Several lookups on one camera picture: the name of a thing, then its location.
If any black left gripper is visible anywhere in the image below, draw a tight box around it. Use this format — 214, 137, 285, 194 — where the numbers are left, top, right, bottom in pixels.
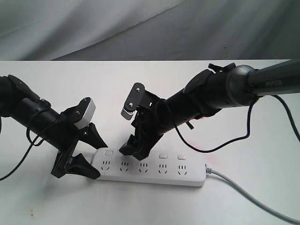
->
42, 115, 108, 180

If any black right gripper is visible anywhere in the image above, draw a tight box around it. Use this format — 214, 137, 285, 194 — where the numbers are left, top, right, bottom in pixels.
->
119, 100, 166, 160

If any white five-outlet power strip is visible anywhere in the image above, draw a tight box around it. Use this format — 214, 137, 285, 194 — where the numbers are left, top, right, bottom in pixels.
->
91, 149, 206, 187

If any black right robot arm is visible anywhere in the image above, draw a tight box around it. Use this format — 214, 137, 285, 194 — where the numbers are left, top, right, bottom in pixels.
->
120, 60, 300, 160

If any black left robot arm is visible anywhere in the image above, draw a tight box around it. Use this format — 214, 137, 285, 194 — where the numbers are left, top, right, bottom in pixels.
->
0, 75, 107, 180

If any grey backdrop cloth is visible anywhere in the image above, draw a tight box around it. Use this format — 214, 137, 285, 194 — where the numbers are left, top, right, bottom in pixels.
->
0, 0, 300, 60

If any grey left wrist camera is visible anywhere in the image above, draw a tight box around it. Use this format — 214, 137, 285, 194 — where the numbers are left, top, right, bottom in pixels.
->
62, 97, 96, 129

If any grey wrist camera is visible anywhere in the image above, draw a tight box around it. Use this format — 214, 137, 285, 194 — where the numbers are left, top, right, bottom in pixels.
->
121, 82, 160, 120
62, 97, 96, 129

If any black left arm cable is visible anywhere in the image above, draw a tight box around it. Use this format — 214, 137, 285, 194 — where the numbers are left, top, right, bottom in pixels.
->
0, 117, 68, 181

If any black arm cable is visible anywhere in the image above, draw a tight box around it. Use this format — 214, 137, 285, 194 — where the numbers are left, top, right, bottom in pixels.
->
0, 117, 68, 181
174, 93, 300, 153

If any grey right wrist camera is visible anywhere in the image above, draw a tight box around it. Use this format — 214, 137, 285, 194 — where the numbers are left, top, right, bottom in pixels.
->
121, 82, 160, 120

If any grey power cable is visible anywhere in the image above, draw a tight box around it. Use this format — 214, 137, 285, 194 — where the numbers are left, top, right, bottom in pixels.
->
204, 164, 300, 225

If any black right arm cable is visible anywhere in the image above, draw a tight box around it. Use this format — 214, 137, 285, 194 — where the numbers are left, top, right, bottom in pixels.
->
174, 93, 300, 153

